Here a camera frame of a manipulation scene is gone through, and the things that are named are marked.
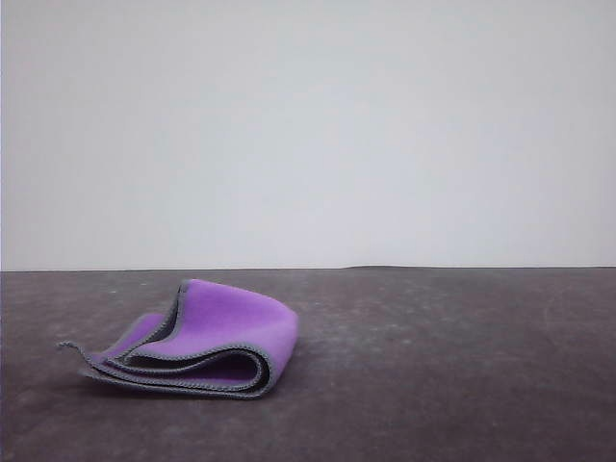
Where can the purple towel with grey hem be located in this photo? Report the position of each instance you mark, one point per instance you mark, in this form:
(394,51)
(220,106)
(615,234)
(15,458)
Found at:
(231,327)

